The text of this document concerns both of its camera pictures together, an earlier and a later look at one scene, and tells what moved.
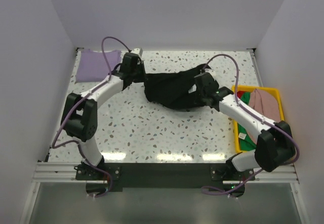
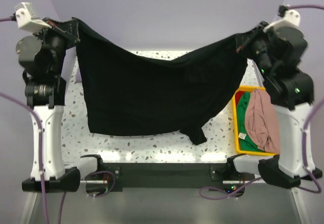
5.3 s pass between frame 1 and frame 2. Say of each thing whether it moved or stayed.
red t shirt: stayed
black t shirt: moved
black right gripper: moved
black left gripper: moved
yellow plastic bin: stayed
